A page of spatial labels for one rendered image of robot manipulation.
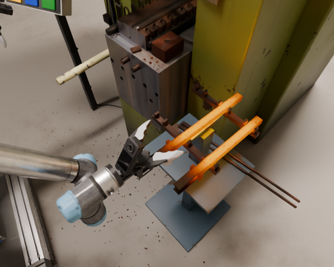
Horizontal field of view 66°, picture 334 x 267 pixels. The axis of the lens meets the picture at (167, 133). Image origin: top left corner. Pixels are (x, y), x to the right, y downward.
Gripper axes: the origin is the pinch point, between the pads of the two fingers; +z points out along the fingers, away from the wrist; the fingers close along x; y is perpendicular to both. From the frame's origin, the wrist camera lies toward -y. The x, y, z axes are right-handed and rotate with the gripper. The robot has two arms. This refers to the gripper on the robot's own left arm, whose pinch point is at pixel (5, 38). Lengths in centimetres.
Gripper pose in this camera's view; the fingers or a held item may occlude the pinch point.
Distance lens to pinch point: 147.8
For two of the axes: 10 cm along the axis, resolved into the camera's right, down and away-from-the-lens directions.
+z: 0.0, 5.6, 8.3
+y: -8.7, 4.1, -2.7
